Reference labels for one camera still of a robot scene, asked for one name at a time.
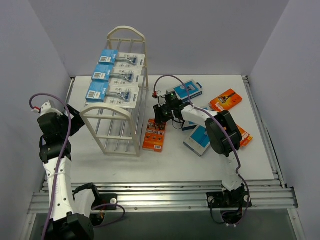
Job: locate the blue Gillette razor blister pack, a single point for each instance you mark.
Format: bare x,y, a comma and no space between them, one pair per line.
121,59

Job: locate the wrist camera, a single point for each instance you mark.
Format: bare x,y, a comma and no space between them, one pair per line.
160,95
46,108

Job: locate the aluminium rail frame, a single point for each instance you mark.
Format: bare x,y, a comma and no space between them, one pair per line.
176,179

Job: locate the upper blue Harry's box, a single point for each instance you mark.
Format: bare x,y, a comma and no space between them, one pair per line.
193,88

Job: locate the lower blue Harry's box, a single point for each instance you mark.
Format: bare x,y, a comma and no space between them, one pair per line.
190,125

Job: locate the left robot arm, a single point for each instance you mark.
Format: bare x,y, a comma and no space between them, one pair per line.
69,210

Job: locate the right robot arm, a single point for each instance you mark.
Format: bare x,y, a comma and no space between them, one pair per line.
223,133

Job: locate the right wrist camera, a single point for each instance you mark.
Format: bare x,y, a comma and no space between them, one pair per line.
160,95

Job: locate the blue harry's box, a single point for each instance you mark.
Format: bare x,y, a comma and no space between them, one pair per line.
190,125
193,88
198,141

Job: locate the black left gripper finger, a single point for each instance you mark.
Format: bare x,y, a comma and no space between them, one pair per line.
74,113
76,124

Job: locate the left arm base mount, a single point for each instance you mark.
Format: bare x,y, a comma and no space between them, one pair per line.
106,202

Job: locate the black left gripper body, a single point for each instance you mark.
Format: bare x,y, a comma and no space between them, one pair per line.
71,118

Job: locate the cream metal-rod shelf rack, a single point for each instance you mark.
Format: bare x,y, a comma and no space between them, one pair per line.
116,130

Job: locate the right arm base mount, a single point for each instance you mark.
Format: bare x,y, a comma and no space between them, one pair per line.
219,200

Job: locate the orange Gillette Fusion box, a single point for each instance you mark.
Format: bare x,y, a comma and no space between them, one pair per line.
154,136

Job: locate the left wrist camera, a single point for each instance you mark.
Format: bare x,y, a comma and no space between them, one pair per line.
46,108

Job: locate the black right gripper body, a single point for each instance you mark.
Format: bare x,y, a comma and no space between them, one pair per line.
160,114

